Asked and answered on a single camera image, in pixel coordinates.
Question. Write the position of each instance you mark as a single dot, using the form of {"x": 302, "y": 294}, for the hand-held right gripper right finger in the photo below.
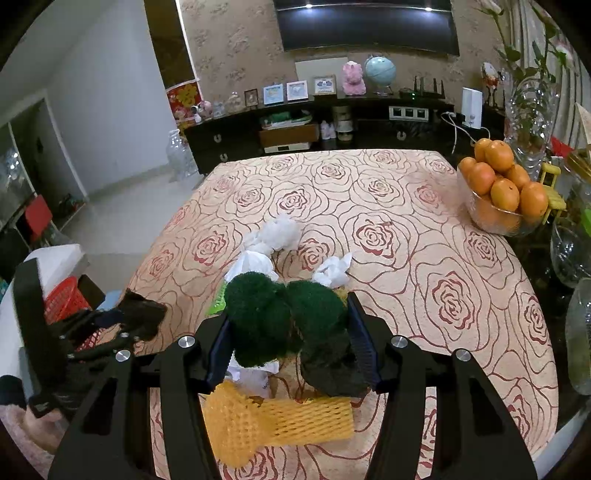
{"x": 362, "y": 344}

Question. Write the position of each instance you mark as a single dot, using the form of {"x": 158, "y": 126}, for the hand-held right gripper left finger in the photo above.
{"x": 220, "y": 350}

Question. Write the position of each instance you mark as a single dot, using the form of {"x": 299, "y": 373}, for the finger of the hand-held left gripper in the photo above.
{"x": 97, "y": 350}
{"x": 143, "y": 316}

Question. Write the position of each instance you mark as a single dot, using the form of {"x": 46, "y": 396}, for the red plastic basket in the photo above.
{"x": 64, "y": 300}

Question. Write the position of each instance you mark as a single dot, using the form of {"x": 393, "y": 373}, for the white paper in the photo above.
{"x": 251, "y": 376}

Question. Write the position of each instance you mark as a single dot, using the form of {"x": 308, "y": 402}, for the light green plastic wrapper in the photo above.
{"x": 217, "y": 300}

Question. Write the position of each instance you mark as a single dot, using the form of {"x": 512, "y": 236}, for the green scouring pad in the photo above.
{"x": 263, "y": 318}

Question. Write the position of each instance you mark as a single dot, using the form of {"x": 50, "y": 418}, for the knotted white tissue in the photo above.
{"x": 277, "y": 233}

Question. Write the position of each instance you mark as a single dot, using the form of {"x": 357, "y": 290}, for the person's left forearm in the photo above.
{"x": 21, "y": 424}

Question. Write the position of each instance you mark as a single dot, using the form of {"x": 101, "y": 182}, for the table with rose tablecloth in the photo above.
{"x": 392, "y": 258}

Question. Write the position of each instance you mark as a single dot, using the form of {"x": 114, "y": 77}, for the red chair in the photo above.
{"x": 37, "y": 217}

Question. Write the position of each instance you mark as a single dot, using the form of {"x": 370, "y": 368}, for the clear plastic water jug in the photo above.
{"x": 180, "y": 154}

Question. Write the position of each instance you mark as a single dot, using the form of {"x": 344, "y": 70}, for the glass fruit bowl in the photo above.
{"x": 489, "y": 219}

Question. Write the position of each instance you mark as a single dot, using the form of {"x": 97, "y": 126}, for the black television cabinet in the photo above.
{"x": 221, "y": 136}

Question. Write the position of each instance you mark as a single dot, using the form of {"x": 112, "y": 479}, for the flat white box device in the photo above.
{"x": 286, "y": 147}

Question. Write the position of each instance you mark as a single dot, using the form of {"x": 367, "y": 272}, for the tall clear glass vase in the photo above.
{"x": 579, "y": 337}

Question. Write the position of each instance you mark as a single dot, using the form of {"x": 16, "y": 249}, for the brown open drawer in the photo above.
{"x": 288, "y": 134}

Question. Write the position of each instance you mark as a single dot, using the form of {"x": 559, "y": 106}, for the cream jar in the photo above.
{"x": 342, "y": 117}

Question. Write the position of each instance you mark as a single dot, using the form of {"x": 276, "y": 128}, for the clear glass goblet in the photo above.
{"x": 570, "y": 249}

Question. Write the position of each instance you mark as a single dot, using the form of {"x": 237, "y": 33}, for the pile of oranges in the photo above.
{"x": 501, "y": 159}

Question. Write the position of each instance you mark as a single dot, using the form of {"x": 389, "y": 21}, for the glass snow globe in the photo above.
{"x": 233, "y": 101}

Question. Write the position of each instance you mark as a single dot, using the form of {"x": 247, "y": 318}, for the white socket panel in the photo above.
{"x": 408, "y": 112}

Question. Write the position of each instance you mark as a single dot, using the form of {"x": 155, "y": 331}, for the green books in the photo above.
{"x": 284, "y": 119}

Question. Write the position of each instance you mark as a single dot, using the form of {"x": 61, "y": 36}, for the yellow miniature chair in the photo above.
{"x": 551, "y": 177}

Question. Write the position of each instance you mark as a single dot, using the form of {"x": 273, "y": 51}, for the white upright device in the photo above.
{"x": 472, "y": 108}

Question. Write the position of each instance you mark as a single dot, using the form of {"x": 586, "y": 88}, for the black router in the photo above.
{"x": 427, "y": 91}

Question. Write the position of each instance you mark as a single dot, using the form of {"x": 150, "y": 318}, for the pink plush toy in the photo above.
{"x": 353, "y": 78}

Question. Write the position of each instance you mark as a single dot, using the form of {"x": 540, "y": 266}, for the light blue globe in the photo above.
{"x": 380, "y": 69}

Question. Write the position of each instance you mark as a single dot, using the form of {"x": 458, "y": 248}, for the glass flower vase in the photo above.
{"x": 526, "y": 115}

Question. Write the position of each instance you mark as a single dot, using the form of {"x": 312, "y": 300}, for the small red white figurine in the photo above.
{"x": 489, "y": 74}

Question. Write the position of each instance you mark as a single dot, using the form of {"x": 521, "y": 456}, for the black curved television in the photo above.
{"x": 369, "y": 23}

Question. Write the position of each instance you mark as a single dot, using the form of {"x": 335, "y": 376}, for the striped curtain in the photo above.
{"x": 572, "y": 92}

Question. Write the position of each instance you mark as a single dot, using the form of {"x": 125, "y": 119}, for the pink artificial flowers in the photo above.
{"x": 538, "y": 41}

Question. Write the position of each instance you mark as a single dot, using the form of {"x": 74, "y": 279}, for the small white camera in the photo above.
{"x": 198, "y": 110}

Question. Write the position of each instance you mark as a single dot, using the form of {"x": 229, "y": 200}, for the red wall poster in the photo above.
{"x": 184, "y": 99}

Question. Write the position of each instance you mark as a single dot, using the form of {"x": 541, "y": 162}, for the small brown photo frame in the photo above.
{"x": 251, "y": 98}

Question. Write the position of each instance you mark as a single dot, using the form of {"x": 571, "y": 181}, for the white photo frame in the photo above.
{"x": 297, "y": 90}
{"x": 273, "y": 93}

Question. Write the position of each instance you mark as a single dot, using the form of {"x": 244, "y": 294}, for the wooden photo frame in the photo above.
{"x": 324, "y": 85}

